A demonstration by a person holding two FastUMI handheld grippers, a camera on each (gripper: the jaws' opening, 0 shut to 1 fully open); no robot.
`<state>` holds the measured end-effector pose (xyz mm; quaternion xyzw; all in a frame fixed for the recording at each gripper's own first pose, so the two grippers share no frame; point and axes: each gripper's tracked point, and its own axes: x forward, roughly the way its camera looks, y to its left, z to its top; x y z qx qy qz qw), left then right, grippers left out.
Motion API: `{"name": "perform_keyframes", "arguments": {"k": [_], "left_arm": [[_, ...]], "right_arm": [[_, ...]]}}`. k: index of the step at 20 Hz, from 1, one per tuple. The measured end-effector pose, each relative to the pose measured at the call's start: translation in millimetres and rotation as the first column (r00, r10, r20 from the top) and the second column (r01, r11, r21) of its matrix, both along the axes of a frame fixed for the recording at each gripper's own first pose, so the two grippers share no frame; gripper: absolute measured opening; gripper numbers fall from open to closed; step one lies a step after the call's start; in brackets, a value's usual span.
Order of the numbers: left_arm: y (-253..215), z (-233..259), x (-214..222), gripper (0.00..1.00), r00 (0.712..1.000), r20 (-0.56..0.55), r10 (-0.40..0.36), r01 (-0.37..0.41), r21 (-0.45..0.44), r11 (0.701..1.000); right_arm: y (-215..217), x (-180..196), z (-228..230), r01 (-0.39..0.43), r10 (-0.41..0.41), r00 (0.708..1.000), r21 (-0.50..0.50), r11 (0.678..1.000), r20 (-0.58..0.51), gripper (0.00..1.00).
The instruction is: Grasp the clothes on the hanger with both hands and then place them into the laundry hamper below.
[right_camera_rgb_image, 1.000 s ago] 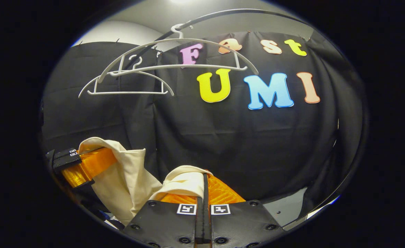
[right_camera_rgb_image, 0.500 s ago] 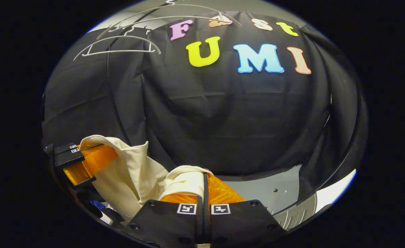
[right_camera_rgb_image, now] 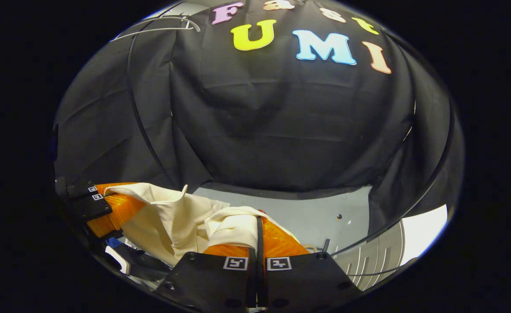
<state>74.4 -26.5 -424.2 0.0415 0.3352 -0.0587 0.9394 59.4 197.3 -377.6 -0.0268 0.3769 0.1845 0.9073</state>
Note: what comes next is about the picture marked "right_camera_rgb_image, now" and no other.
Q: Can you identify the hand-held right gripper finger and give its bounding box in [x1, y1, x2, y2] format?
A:
[257, 216, 362, 311]
[155, 244, 258, 313]

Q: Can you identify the black metal clothes rack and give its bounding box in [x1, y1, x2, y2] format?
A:
[126, 17, 456, 258]

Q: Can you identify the cream button-up shirt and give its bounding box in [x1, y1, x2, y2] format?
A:
[104, 183, 301, 266]

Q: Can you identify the white ribbed laundry hamper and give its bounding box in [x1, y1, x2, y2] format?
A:
[334, 204, 449, 292]

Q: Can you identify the white plastic clothes hanger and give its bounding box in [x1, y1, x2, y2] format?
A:
[151, 16, 201, 33]
[110, 26, 195, 42]

